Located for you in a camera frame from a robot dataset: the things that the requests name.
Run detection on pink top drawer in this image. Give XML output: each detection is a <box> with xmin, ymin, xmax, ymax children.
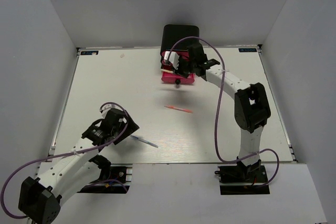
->
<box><xmin>161</xmin><ymin>50</ymin><xmax>188</xmax><ymax>61</ymax></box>

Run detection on yellow highlighter pen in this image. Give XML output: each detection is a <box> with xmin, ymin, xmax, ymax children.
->
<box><xmin>160</xmin><ymin>69</ymin><xmax>174</xmax><ymax>74</ymax></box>

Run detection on blue thin pen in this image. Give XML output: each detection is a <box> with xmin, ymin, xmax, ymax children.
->
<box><xmin>131</xmin><ymin>135</ymin><xmax>159</xmax><ymax>148</ymax></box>

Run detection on orange highlighter pen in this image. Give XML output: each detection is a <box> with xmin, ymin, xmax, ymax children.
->
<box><xmin>164</xmin><ymin>105</ymin><xmax>193</xmax><ymax>113</ymax></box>

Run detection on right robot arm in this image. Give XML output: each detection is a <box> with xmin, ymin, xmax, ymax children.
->
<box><xmin>169</xmin><ymin>42</ymin><xmax>271</xmax><ymax>182</ymax></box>

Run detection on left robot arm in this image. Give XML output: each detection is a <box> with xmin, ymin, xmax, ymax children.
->
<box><xmin>18</xmin><ymin>108</ymin><xmax>139</xmax><ymax>223</ymax></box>

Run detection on black drawer cabinet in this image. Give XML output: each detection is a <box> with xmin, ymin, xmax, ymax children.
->
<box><xmin>160</xmin><ymin>24</ymin><xmax>200</xmax><ymax>54</ymax></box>

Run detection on right blue table label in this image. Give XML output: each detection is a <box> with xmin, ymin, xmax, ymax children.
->
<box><xmin>238</xmin><ymin>48</ymin><xmax>257</xmax><ymax>52</ymax></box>

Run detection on blue table label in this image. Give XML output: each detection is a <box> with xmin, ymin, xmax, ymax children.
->
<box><xmin>80</xmin><ymin>50</ymin><xmax>99</xmax><ymax>56</ymax></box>
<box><xmin>238</xmin><ymin>48</ymin><xmax>257</xmax><ymax>52</ymax></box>

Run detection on left blue table label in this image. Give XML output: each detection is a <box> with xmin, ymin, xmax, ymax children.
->
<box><xmin>80</xmin><ymin>50</ymin><xmax>99</xmax><ymax>56</ymax></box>

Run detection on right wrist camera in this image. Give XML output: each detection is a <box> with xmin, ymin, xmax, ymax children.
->
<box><xmin>162</xmin><ymin>51</ymin><xmax>180</xmax><ymax>70</ymax></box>

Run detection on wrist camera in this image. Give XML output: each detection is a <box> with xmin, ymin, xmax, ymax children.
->
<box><xmin>99</xmin><ymin>103</ymin><xmax>116</xmax><ymax>119</ymax></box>
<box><xmin>162</xmin><ymin>51</ymin><xmax>180</xmax><ymax>70</ymax></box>

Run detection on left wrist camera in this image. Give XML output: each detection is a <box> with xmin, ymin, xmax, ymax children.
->
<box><xmin>99</xmin><ymin>103</ymin><xmax>116</xmax><ymax>119</ymax></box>

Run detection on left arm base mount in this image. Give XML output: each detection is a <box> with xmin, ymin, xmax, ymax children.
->
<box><xmin>79</xmin><ymin>165</ymin><xmax>133</xmax><ymax>194</ymax></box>

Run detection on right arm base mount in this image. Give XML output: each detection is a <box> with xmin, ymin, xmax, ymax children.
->
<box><xmin>214</xmin><ymin>159</ymin><xmax>270</xmax><ymax>196</ymax></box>

